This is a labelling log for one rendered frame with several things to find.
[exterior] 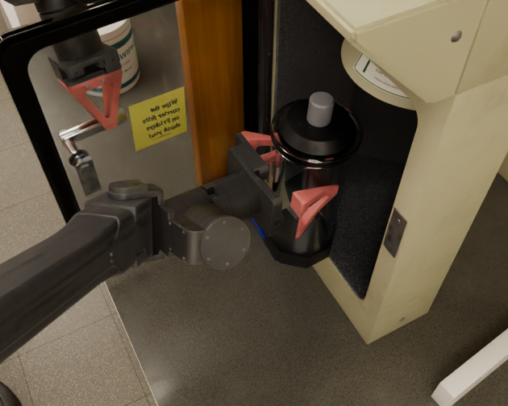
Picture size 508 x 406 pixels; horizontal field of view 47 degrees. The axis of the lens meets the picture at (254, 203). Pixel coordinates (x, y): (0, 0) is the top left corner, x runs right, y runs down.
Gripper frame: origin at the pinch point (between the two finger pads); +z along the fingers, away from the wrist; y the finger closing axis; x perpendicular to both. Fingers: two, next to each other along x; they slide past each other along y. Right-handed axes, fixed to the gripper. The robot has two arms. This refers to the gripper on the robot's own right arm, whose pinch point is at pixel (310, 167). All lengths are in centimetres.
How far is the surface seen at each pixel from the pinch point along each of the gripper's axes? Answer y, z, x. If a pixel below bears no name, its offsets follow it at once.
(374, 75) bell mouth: -4.0, 2.6, -16.1
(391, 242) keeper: -14.5, 0.9, -0.7
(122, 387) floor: 38, -22, 120
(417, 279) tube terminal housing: -16.3, 6.8, 8.8
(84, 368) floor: 50, -30, 120
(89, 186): 12.4, -24.8, 2.8
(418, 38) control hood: -15.7, -7.2, -30.4
